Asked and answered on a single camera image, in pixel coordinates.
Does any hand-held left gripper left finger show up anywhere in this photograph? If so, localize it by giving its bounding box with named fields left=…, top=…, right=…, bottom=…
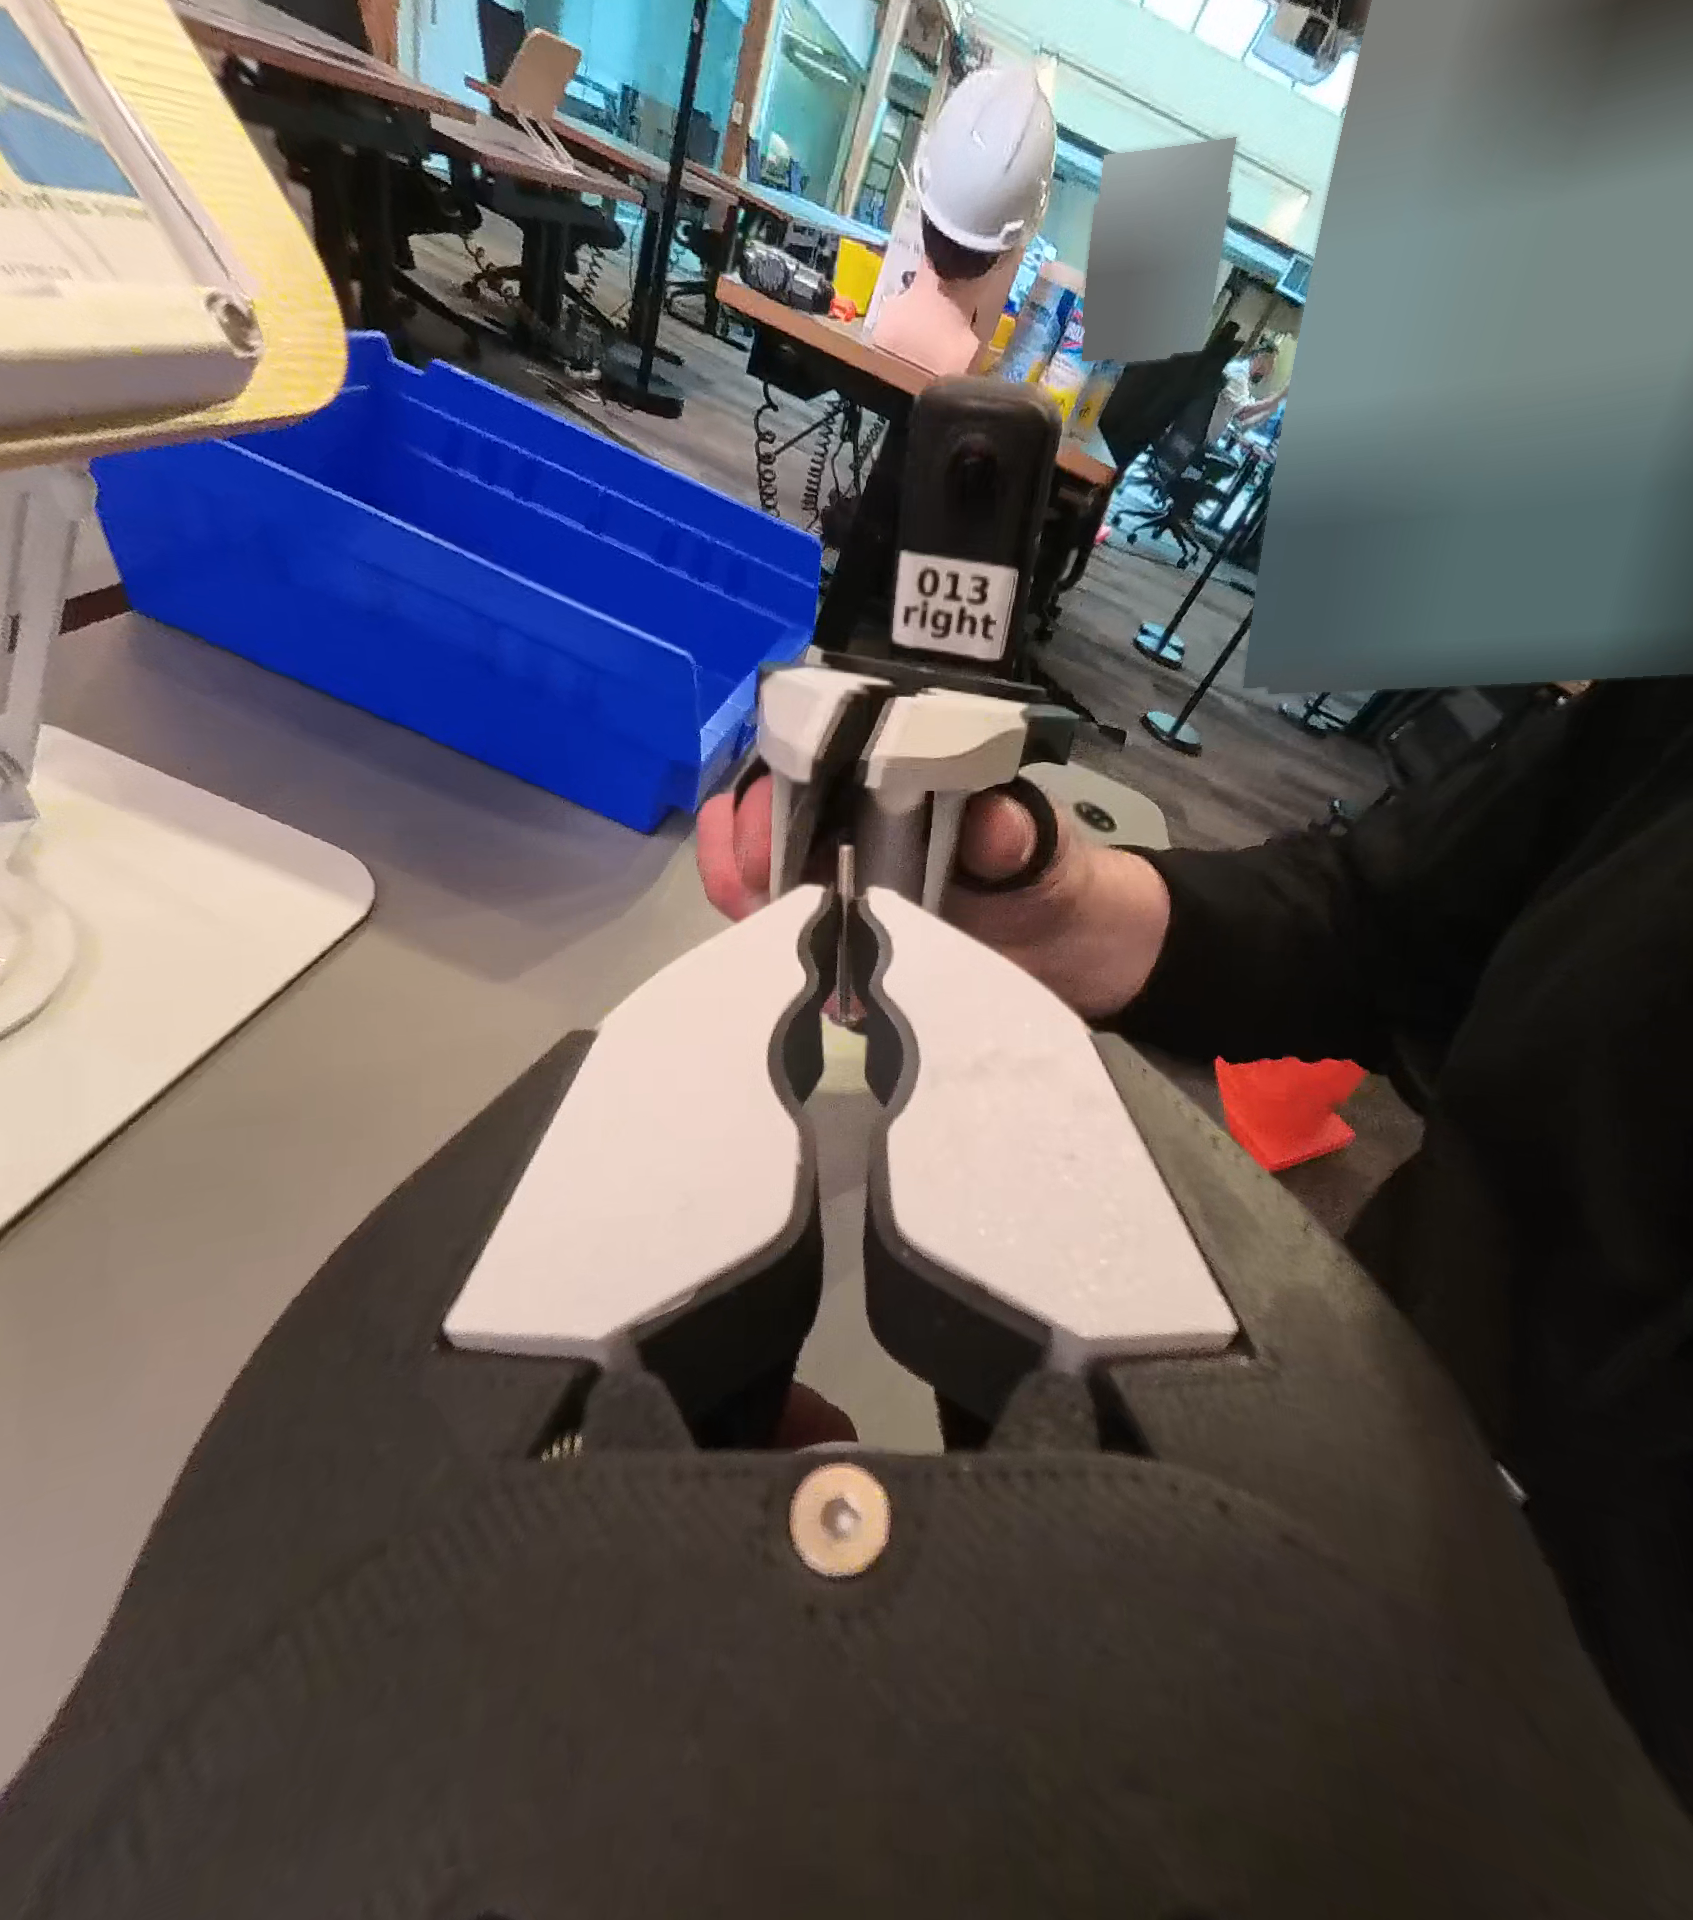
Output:
left=440, top=885, right=842, bottom=1446

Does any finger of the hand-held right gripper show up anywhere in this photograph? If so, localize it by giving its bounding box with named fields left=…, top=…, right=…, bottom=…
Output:
left=853, top=693, right=1030, bottom=906
left=757, top=667, right=891, bottom=906

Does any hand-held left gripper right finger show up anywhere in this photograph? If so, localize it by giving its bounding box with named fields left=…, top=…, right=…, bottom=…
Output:
left=853, top=895, right=1240, bottom=1446

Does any person's right forearm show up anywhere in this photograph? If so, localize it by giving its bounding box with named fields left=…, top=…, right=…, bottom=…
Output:
left=1109, top=683, right=1599, bottom=1087

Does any person's right hand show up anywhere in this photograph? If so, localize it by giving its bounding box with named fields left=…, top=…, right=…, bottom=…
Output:
left=696, top=776, right=1172, bottom=1027

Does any pink mannequin head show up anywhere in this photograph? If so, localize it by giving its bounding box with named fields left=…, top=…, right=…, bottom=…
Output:
left=869, top=224, right=1016, bottom=380

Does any clear plastic bottle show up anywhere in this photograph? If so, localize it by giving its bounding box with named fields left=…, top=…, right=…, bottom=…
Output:
left=1002, top=263, right=1088, bottom=386

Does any wooden desk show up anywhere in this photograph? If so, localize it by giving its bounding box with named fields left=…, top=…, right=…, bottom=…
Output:
left=715, top=274, right=1120, bottom=493

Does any black office chair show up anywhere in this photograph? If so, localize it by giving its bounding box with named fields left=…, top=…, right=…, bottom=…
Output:
left=1101, top=320, right=1292, bottom=571

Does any orange plastic cone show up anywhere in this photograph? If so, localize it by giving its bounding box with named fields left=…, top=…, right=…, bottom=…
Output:
left=1215, top=1056, right=1369, bottom=1175

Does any black portable radio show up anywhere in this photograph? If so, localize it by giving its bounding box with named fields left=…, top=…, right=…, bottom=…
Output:
left=738, top=245, right=838, bottom=318

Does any white hard hat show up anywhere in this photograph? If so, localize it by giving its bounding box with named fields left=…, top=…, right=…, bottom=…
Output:
left=913, top=62, right=1059, bottom=257

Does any blue plastic bin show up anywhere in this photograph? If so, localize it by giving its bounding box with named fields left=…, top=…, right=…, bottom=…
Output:
left=89, top=331, right=822, bottom=836

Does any black pole stand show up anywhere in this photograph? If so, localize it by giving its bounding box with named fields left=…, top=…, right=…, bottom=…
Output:
left=603, top=0, right=716, bottom=420

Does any white desk stand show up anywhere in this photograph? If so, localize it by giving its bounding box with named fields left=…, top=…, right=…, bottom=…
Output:
left=0, top=456, right=377, bottom=1334

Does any brown top long table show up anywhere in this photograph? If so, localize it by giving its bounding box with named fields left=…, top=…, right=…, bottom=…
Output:
left=174, top=0, right=481, bottom=126
left=430, top=110, right=646, bottom=211

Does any clear sign holder with sheet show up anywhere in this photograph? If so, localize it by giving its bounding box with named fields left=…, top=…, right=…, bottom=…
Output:
left=0, top=0, right=347, bottom=486

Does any black stanchion post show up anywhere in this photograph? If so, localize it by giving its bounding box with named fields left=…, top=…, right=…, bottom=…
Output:
left=1135, top=552, right=1257, bottom=758

